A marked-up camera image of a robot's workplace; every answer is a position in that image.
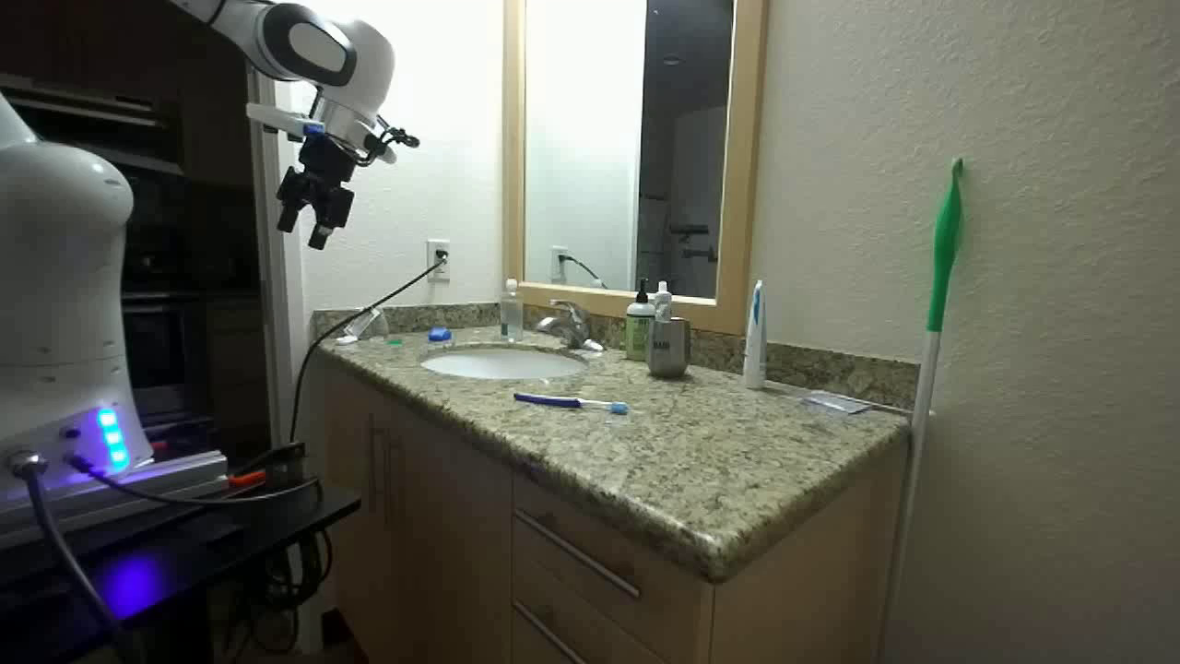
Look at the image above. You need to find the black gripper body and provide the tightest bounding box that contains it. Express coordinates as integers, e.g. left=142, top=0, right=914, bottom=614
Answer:
left=286, top=125, right=368, bottom=193

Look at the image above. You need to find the silver metal cup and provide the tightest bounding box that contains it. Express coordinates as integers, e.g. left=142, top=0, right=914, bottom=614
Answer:
left=645, top=317, right=693, bottom=382

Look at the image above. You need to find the clear crumpled plastic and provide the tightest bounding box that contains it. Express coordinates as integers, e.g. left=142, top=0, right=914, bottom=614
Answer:
left=333, top=307, right=390, bottom=350

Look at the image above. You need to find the dark wooden shelf unit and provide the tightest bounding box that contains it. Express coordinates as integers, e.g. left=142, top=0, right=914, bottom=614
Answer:
left=0, top=0, right=286, bottom=461

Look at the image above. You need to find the clear slim bottle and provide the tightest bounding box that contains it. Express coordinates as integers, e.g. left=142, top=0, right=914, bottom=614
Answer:
left=499, top=277, right=523, bottom=348

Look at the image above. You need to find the white oval sink basin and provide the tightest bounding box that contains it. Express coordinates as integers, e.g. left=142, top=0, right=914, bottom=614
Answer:
left=416, top=344, right=592, bottom=386

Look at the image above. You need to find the chrome faucet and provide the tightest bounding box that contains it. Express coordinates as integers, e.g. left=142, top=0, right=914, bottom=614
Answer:
left=534, top=298, right=608, bottom=362

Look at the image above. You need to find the blue white toothbrush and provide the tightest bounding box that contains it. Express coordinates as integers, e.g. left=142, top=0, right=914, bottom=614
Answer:
left=508, top=386, right=629, bottom=421

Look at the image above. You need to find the green soap bottle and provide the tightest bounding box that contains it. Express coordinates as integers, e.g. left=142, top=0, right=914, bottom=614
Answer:
left=623, top=281, right=657, bottom=365

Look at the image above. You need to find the wooden vanity cabinet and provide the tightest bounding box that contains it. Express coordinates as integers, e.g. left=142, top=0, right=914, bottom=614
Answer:
left=309, top=352, right=914, bottom=664

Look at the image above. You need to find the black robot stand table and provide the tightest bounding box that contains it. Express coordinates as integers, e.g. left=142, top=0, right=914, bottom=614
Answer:
left=0, top=482, right=368, bottom=664

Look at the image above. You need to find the wood framed mirror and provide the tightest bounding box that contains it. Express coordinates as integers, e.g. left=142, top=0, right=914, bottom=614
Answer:
left=499, top=0, right=775, bottom=335

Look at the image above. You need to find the white electric toothbrush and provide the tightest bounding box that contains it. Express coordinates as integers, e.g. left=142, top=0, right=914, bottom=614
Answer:
left=742, top=277, right=770, bottom=394

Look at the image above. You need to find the clear plastic wrapper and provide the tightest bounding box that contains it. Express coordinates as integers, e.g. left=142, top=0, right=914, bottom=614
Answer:
left=794, top=386, right=874, bottom=421

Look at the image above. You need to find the white door frame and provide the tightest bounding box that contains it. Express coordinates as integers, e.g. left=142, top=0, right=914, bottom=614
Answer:
left=245, top=71, right=316, bottom=451

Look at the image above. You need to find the black power cable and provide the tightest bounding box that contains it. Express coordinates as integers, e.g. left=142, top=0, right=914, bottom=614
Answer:
left=284, top=254, right=451, bottom=451

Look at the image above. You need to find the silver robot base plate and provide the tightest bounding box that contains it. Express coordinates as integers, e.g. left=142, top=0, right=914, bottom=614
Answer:
left=0, top=446, right=241, bottom=547

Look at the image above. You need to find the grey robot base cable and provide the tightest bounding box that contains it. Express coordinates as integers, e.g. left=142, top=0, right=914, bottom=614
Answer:
left=8, top=451, right=140, bottom=664

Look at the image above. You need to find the long metal drawer handle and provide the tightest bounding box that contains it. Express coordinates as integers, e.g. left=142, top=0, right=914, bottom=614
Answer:
left=508, top=505, right=645, bottom=603

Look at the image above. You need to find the short metal drawer handle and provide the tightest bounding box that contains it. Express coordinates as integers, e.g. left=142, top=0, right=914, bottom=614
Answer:
left=505, top=597, right=592, bottom=664

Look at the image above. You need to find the green white long-handled brush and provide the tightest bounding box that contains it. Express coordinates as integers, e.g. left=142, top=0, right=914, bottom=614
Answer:
left=874, top=156, right=968, bottom=664

